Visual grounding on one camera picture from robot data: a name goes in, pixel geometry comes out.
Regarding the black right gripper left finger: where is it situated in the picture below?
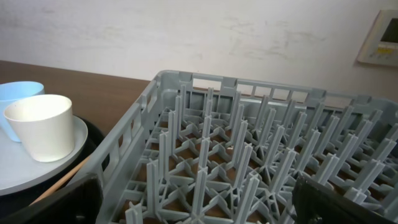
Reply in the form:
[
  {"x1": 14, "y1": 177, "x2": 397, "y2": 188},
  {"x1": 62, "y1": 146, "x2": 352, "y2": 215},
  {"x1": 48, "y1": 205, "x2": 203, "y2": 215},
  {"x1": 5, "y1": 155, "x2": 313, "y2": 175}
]
[{"x1": 1, "y1": 174, "x2": 103, "y2": 224}]

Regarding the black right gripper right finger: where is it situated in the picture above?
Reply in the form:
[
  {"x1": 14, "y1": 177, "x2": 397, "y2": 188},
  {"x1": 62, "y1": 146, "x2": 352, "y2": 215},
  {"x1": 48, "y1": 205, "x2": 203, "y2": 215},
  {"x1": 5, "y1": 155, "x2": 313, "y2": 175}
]
[{"x1": 291, "y1": 176, "x2": 394, "y2": 224}]

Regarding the light blue cup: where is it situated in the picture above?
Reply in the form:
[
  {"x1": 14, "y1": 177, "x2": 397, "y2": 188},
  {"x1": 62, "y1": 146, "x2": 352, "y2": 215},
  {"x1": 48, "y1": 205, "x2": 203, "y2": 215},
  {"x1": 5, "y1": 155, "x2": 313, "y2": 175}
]
[{"x1": 1, "y1": 81, "x2": 45, "y2": 142}]

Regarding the grey dishwasher rack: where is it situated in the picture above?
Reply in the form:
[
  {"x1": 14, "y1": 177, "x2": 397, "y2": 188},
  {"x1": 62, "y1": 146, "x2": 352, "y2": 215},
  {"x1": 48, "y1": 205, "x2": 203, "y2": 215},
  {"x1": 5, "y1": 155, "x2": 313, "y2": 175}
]
[{"x1": 76, "y1": 70, "x2": 397, "y2": 223}]

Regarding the wooden chopstick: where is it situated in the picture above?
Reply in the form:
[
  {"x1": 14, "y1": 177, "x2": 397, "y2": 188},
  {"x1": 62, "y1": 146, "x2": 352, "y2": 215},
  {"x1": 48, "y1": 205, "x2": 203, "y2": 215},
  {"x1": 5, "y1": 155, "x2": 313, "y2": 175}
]
[{"x1": 30, "y1": 156, "x2": 90, "y2": 205}]

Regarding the round black serving tray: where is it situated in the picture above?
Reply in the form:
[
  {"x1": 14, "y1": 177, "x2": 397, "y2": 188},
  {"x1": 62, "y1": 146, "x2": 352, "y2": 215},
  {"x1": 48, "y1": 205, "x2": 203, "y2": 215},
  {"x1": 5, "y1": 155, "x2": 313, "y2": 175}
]
[{"x1": 1, "y1": 117, "x2": 104, "y2": 218}]

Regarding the grey round plate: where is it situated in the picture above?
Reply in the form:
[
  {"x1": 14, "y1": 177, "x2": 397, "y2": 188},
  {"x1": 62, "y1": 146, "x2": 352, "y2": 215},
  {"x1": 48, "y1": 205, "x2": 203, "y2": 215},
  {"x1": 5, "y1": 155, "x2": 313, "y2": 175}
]
[{"x1": 1, "y1": 116, "x2": 88, "y2": 195}]

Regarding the cream white cup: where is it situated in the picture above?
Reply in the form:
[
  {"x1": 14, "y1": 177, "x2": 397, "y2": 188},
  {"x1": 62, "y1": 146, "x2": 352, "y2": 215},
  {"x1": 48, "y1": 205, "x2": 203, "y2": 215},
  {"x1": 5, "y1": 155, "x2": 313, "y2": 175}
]
[{"x1": 4, "y1": 94, "x2": 75, "y2": 162}]

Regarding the white wall control panel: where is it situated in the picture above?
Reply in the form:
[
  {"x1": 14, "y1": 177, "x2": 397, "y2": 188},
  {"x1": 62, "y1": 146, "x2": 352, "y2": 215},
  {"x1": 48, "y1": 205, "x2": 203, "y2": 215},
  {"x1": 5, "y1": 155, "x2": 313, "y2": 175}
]
[{"x1": 357, "y1": 9, "x2": 397, "y2": 67}]

